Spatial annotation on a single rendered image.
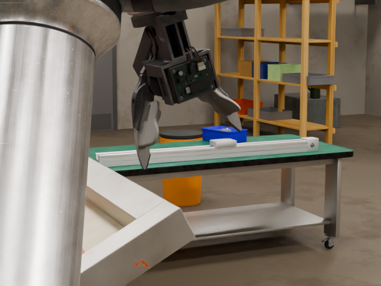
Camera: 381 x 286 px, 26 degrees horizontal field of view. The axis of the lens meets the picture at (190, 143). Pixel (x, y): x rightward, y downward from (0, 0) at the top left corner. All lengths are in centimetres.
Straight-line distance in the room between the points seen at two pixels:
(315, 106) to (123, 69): 277
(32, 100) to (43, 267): 10
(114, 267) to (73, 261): 33
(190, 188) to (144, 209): 629
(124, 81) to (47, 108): 1131
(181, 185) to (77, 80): 662
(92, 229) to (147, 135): 17
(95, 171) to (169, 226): 24
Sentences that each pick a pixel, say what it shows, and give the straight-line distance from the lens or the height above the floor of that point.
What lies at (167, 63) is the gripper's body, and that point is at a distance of 105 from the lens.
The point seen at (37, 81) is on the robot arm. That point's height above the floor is 164.
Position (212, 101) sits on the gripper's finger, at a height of 156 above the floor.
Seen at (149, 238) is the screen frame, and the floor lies 146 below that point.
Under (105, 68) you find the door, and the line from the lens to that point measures 1164.
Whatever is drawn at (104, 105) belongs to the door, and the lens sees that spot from 1168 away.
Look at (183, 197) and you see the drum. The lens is 715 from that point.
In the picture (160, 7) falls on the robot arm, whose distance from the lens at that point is 56.
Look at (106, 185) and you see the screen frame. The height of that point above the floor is 148.
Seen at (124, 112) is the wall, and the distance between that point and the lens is 1184.
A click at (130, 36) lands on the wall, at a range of 1180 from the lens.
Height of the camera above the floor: 168
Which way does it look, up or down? 9 degrees down
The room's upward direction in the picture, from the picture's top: straight up
